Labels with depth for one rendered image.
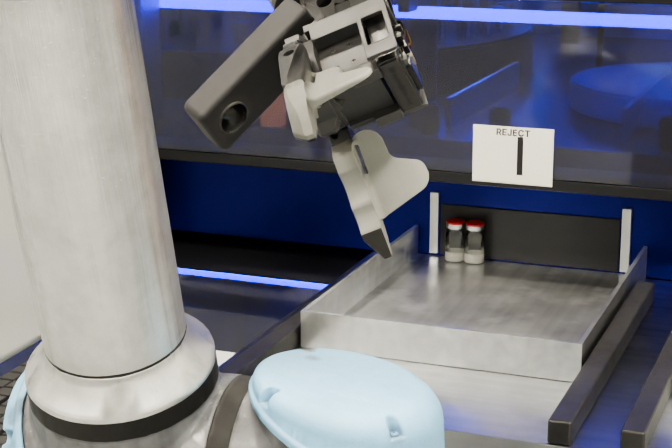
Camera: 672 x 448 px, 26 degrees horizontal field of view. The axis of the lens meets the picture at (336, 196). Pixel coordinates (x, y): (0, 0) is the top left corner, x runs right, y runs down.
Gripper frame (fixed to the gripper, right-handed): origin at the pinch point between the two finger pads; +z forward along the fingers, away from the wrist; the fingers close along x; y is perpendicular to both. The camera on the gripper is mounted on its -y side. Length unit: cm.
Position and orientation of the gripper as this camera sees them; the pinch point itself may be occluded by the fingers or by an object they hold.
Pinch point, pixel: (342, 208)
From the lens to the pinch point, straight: 97.5
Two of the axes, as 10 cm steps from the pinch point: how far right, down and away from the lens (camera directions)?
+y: 9.2, -3.6, -1.7
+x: 3.5, 5.3, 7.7
